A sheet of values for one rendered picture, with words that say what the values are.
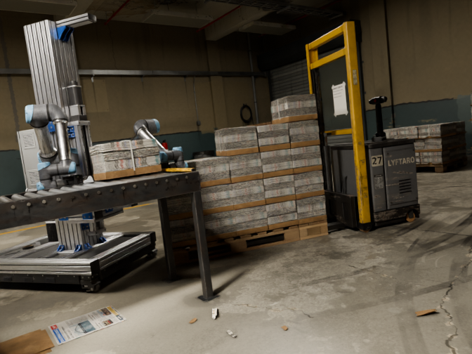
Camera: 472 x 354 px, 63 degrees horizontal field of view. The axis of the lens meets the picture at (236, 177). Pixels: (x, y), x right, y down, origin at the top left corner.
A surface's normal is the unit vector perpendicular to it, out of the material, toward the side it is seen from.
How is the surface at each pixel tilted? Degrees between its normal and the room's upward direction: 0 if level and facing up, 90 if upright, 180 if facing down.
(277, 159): 90
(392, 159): 90
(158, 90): 90
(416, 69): 90
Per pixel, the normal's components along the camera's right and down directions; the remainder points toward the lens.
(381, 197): 0.29, 0.06
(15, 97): 0.58, 0.01
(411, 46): -0.80, 0.15
